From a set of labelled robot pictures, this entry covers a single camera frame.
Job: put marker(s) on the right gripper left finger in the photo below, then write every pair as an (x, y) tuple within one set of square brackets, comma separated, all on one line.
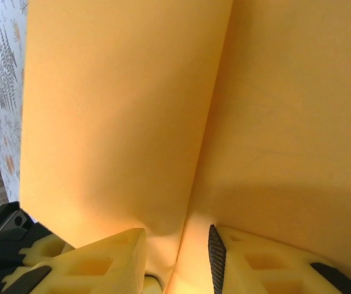
[(101, 266)]

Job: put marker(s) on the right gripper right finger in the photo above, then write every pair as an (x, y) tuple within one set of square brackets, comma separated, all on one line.
[(270, 272)]

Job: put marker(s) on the orange square paper sheet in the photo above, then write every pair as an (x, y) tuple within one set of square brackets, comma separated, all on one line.
[(132, 107)]

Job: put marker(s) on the floral patterned table cover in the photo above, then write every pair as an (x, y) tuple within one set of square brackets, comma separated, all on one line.
[(0, 61)]

